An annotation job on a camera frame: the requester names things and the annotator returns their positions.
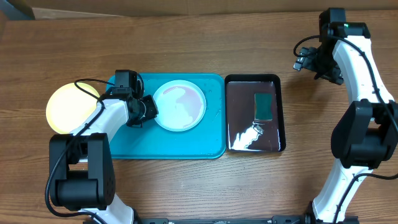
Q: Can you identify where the light blue plate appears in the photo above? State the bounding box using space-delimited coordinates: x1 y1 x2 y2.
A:
153 80 206 132

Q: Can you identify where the yellow-green plate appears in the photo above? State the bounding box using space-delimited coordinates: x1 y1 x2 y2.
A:
46 83 97 134

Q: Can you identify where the green sponge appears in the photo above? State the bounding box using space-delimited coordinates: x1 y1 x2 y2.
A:
254 93 272 121

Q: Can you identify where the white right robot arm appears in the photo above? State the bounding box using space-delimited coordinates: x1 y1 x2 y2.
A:
294 22 397 223

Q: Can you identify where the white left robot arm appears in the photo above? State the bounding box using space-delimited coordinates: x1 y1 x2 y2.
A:
45 93 158 224

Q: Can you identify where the black water tray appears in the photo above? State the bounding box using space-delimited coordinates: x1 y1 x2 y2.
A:
224 74 286 152

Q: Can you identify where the cardboard backdrop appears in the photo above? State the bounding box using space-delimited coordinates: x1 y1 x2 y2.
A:
1 0 397 20

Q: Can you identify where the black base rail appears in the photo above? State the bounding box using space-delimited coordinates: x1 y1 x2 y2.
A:
133 215 322 224

